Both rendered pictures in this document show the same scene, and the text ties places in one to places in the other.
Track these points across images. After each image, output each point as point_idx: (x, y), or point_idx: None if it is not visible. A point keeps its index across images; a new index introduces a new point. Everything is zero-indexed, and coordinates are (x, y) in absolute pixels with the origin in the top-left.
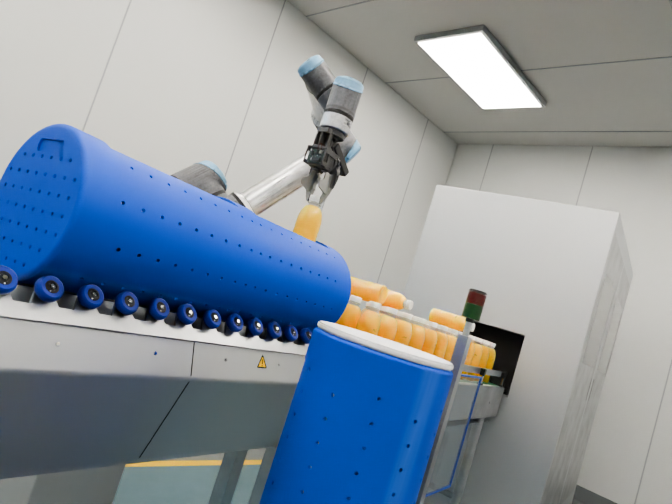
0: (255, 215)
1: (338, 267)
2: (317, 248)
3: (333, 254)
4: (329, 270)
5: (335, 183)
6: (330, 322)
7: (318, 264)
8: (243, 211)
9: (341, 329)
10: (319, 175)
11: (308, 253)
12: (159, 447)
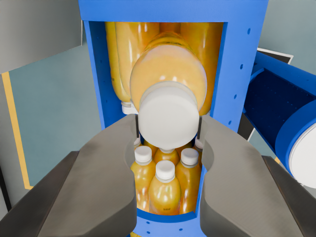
0: (199, 218)
1: (259, 27)
2: (232, 98)
3: (244, 27)
4: (252, 67)
5: (298, 190)
6: (295, 154)
7: (244, 101)
8: (200, 231)
9: (314, 180)
10: (104, 222)
11: (235, 128)
12: None
